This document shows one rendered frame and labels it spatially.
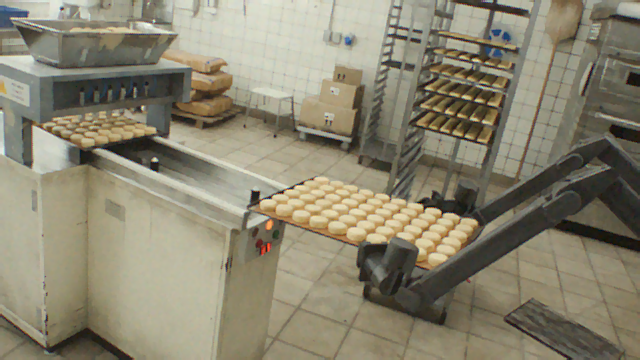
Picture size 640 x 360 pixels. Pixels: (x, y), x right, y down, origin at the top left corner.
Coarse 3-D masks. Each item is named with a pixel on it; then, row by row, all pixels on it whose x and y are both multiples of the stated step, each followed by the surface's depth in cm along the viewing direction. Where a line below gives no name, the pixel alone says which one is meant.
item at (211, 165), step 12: (144, 144) 210; (156, 144) 207; (168, 144) 203; (168, 156) 205; (180, 156) 202; (192, 156) 199; (204, 156) 196; (204, 168) 197; (216, 168) 194; (228, 168) 191; (240, 168) 191; (228, 180) 192; (240, 180) 190; (252, 180) 187; (264, 180) 184; (264, 192) 185; (276, 192) 183
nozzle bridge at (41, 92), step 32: (0, 64) 166; (32, 64) 171; (160, 64) 210; (0, 96) 170; (32, 96) 161; (64, 96) 176; (128, 96) 202; (160, 96) 213; (32, 128) 171; (160, 128) 230; (32, 160) 175
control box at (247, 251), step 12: (264, 216) 170; (252, 228) 162; (264, 228) 169; (276, 228) 177; (240, 240) 163; (252, 240) 164; (264, 240) 172; (276, 240) 180; (240, 252) 164; (252, 252) 167; (264, 252) 174; (240, 264) 165
